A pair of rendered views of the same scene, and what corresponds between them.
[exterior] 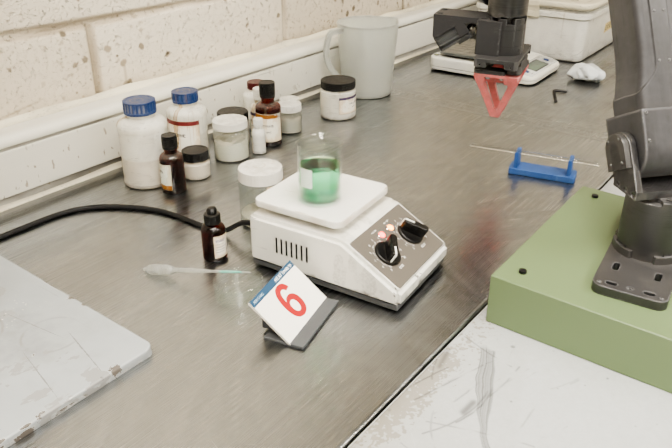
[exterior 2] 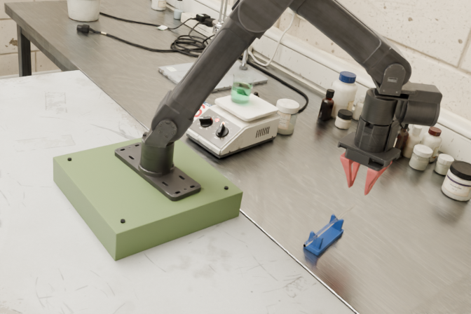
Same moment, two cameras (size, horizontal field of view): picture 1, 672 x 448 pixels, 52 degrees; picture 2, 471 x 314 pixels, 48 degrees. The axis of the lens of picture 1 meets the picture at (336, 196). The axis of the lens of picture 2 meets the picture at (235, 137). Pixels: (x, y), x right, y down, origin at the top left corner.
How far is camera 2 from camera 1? 150 cm
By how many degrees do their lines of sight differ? 86
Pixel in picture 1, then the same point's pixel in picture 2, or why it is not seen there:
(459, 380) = (137, 134)
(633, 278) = (135, 151)
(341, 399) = (146, 114)
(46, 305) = (227, 82)
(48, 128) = (336, 68)
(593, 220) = (199, 174)
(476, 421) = (115, 130)
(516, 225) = (249, 195)
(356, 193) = (241, 109)
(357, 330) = not seen: hidden behind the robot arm
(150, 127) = (335, 85)
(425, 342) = not seen: hidden behind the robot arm
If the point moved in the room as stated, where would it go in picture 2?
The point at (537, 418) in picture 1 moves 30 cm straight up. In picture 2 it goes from (106, 140) to (111, 14)
